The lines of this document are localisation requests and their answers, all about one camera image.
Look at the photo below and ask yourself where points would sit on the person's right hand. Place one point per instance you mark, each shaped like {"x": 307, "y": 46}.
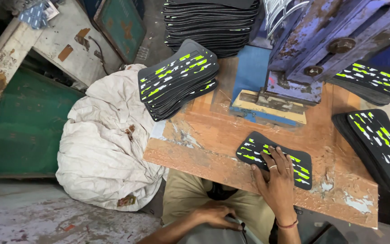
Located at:
{"x": 279, "y": 193}

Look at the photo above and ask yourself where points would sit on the person's left hand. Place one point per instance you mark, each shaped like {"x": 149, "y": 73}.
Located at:
{"x": 213, "y": 214}

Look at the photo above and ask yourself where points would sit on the person's left fingers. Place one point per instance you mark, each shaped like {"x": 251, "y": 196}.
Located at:
{"x": 232, "y": 222}

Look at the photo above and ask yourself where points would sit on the black neon-printed shoe piece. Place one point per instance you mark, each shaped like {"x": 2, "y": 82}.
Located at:
{"x": 298, "y": 169}

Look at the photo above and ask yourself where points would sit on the person's khaki trousers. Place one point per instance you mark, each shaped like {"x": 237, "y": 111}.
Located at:
{"x": 188, "y": 196}

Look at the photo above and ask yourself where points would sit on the worn wooden work board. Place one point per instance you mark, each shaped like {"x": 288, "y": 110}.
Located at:
{"x": 208, "y": 142}

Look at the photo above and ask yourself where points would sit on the wooden cutting die block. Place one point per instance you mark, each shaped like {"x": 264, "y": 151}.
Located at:
{"x": 269, "y": 106}

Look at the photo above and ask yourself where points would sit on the white crumpled sack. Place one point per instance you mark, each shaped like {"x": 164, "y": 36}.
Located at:
{"x": 107, "y": 142}

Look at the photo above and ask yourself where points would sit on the stack of black printed panels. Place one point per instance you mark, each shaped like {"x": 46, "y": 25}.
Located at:
{"x": 377, "y": 149}
{"x": 372, "y": 83}
{"x": 212, "y": 28}
{"x": 176, "y": 79}

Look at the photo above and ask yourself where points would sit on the blue mat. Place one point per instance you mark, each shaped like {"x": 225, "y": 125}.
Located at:
{"x": 249, "y": 69}

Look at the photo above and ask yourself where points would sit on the blue rusty press machine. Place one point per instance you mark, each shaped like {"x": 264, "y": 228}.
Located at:
{"x": 330, "y": 44}

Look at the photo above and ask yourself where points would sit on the green framed metal panel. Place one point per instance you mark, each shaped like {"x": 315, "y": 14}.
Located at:
{"x": 120, "y": 28}

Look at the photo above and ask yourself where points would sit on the green metal cabinet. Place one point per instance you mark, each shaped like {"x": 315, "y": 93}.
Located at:
{"x": 25, "y": 125}

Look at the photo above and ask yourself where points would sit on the worn white bench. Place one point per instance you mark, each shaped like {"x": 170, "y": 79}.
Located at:
{"x": 59, "y": 44}

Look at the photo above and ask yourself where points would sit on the blue patterned paper packet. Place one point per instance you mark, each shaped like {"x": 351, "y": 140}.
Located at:
{"x": 37, "y": 13}

